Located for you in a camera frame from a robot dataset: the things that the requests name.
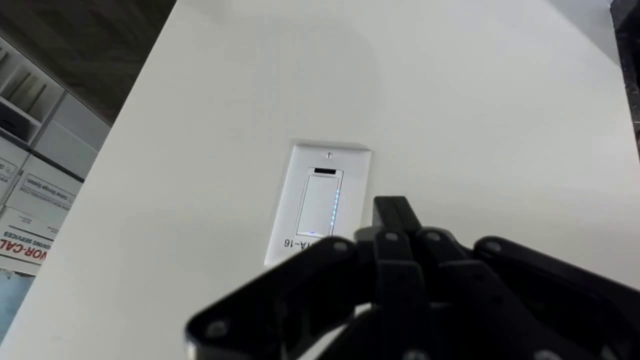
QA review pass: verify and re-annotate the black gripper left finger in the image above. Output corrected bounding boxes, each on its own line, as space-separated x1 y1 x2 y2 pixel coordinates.
184 195 427 360

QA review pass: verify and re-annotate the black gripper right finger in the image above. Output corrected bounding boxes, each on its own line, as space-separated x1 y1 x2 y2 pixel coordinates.
392 195 640 360

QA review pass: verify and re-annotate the white red-lettered label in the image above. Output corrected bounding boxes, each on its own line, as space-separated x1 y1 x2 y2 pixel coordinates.
0 207 55 270

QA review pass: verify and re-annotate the white shelf unit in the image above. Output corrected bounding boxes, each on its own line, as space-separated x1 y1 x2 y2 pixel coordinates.
0 36 112 182

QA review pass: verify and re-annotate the white wall switch plate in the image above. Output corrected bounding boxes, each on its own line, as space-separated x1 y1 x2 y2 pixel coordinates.
261 140 373 269

